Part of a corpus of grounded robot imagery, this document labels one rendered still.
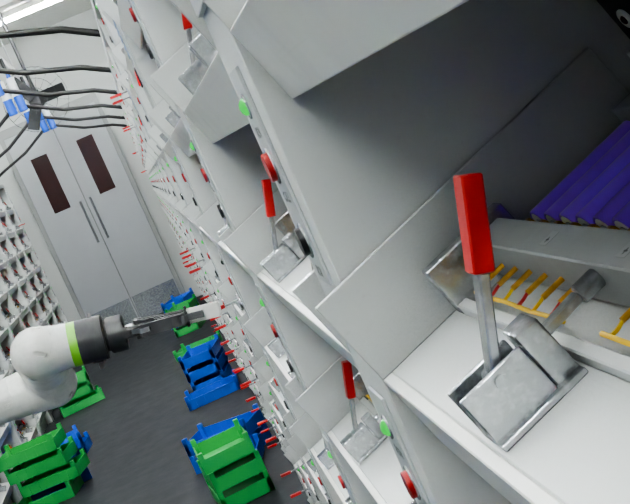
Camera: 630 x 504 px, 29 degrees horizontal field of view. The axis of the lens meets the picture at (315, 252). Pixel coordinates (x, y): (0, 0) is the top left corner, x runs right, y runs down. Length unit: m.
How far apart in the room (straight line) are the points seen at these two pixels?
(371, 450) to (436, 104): 0.60
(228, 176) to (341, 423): 0.29
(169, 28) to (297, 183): 0.72
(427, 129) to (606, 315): 0.18
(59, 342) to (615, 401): 2.16
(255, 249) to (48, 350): 1.26
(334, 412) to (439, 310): 0.73
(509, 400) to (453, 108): 0.22
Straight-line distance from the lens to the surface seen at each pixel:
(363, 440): 1.17
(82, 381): 8.39
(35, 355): 2.52
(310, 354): 1.32
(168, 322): 2.51
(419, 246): 0.61
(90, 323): 2.53
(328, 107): 0.61
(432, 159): 0.62
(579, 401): 0.42
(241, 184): 1.30
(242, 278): 2.01
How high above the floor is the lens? 1.21
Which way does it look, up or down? 6 degrees down
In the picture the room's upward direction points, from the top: 24 degrees counter-clockwise
